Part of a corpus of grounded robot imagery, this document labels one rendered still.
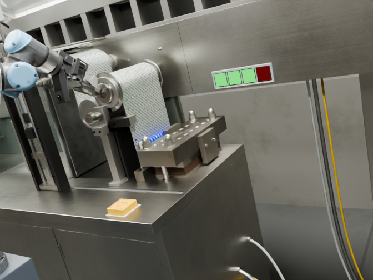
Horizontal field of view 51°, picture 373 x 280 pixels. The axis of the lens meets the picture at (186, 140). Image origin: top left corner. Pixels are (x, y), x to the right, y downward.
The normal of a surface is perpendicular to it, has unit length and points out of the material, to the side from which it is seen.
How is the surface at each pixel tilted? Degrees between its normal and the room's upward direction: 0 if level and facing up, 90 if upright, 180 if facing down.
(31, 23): 90
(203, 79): 90
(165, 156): 90
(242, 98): 90
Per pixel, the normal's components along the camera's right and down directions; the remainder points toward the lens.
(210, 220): 0.83, -0.04
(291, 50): -0.52, 0.35
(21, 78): 0.54, 0.11
